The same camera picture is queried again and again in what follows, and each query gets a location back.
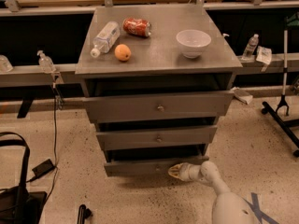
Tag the grey drawer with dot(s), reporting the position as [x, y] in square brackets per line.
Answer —
[170, 137]
[158, 106]
[152, 160]

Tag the grey metal shelf rail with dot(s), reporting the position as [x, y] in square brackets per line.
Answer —
[32, 75]

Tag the black bag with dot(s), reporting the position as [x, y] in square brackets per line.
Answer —
[17, 205]

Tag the black power adapter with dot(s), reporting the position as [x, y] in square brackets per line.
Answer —
[43, 168]

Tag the small water bottle on shelf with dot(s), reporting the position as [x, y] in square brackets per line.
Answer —
[250, 47]

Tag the white bowl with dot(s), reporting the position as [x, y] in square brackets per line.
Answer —
[192, 43]

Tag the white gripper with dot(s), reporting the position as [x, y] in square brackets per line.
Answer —
[187, 174]

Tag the grey middle drawer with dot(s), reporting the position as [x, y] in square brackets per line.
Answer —
[170, 137]

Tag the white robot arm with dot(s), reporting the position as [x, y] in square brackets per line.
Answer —
[228, 207]

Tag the grey bottom drawer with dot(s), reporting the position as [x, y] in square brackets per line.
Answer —
[152, 160]

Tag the clear glass object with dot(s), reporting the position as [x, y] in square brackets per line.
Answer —
[5, 65]

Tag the clear pump dispenser bottle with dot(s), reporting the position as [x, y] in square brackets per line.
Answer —
[45, 62]

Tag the white box on floor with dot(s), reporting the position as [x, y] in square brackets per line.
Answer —
[242, 96]

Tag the black object at bottom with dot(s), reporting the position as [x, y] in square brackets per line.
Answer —
[83, 214]

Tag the grey top drawer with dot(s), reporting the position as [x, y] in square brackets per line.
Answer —
[158, 106]

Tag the clear plastic water bottle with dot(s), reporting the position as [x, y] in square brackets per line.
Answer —
[106, 38]

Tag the black stand with pole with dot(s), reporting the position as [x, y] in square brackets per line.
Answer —
[289, 23]

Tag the red soda can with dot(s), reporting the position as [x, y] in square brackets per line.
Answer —
[135, 26]

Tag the grey drawer cabinet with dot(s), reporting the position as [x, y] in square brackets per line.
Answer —
[156, 65]

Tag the white paper packet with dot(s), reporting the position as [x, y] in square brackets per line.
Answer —
[264, 55]

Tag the orange fruit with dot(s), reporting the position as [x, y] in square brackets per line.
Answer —
[122, 52]

